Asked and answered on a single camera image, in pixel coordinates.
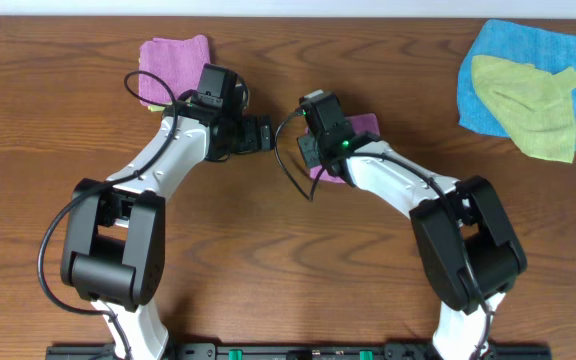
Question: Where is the purple microfiber cloth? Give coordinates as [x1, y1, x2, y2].
[302, 113, 380, 184]

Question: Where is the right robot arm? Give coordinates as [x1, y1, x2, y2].
[297, 133, 527, 359]

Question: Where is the right black cable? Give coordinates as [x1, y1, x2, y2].
[273, 109, 494, 360]

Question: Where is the blue microfiber cloth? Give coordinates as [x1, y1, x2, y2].
[457, 19, 576, 138]

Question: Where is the crumpled green cloth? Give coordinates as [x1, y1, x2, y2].
[471, 55, 576, 163]

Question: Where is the folded green cloth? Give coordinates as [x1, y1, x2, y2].
[148, 105, 166, 112]

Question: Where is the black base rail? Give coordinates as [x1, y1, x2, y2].
[45, 342, 553, 360]

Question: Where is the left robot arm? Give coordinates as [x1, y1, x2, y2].
[60, 100, 274, 359]

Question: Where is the folded purple cloth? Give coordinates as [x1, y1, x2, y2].
[139, 35, 211, 96]

